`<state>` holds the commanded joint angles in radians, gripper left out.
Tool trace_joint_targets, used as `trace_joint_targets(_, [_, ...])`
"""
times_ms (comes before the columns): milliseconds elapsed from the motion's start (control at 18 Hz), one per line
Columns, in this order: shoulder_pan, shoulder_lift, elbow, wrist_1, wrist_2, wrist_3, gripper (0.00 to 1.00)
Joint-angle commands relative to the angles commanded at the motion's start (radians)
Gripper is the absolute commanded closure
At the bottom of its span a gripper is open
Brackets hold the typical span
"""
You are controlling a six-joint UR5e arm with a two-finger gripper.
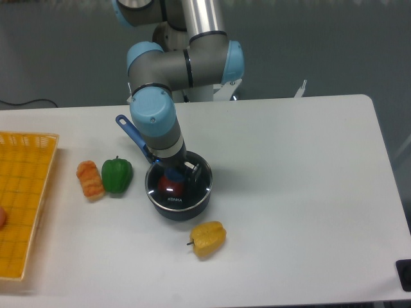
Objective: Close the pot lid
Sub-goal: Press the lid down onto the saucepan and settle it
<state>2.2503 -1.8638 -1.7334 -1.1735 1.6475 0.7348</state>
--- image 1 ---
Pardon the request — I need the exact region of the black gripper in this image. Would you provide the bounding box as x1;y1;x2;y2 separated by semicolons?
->
143;144;202;183

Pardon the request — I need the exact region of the glass pot lid blue knob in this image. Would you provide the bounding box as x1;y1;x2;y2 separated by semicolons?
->
144;151;213;212

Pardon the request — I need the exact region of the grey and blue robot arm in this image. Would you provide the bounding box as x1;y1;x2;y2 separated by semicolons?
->
112;1;245;180

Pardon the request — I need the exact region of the red toy bell pepper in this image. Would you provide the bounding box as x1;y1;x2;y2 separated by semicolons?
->
157;175;184;196

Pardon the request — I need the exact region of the green toy bell pepper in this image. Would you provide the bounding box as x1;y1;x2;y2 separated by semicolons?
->
101;156;134;194

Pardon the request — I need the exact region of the orange toy bread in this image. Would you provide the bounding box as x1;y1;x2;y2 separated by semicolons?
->
76;160;105;201

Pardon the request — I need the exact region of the yellow toy bell pepper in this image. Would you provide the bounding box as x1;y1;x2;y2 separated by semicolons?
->
186;221;227;258

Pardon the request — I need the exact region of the yellow wicker basket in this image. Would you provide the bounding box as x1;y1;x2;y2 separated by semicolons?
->
1;131;59;281

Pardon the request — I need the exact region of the black device at table edge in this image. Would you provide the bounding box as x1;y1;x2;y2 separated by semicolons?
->
396;259;411;292

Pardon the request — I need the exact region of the dark pot blue handle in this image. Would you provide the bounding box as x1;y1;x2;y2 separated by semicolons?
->
114;114;213;222

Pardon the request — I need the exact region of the white table bracket right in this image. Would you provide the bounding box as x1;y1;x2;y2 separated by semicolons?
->
294;79;307;98

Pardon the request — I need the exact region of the black cable on floor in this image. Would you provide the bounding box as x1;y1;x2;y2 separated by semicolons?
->
0;98;60;108

